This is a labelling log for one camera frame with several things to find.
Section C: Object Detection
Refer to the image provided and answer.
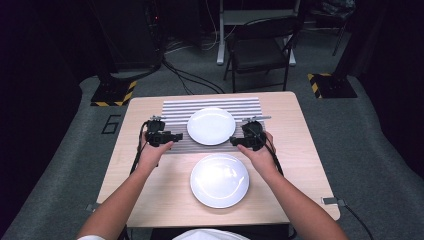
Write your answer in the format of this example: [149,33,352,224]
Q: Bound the black clamp cable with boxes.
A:
[344,203,375,240]

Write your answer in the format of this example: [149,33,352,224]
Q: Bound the dark equipment cabinet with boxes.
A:
[88,0,163,74]

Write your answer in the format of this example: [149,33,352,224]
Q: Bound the large white plate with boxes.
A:
[189,153,250,210]

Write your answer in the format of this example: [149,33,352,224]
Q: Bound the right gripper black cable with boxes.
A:
[254,127,285,178]

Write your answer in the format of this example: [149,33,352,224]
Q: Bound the person's left hand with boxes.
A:
[136,130,175,174]

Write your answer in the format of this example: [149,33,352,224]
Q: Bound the person's white shirt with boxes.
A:
[171,227,252,240]

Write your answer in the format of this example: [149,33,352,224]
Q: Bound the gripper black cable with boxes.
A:
[129,120,150,176]
[254,127,285,178]

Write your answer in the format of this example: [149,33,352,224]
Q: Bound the person's right hand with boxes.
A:
[236,130,280,179]

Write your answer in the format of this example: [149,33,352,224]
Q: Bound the black folding chair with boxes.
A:
[222,15,304,94]

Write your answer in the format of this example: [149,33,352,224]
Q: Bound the black floor cables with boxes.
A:
[161,54,227,96]

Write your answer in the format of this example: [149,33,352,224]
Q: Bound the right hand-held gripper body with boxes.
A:
[241,115,272,152]

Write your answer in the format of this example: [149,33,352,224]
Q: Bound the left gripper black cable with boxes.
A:
[129,120,150,176]

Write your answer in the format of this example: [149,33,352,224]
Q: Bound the striped grey woven placemat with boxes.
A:
[161,97,266,155]

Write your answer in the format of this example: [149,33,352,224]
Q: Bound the small white plate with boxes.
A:
[186,107,237,147]

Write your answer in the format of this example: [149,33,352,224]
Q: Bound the white desk frame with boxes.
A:
[215,0,302,67]

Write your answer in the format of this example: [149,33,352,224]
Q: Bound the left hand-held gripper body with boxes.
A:
[143,114,169,148]

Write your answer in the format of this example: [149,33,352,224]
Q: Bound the black stand base striped edge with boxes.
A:
[89,79,138,108]
[306,71,359,100]

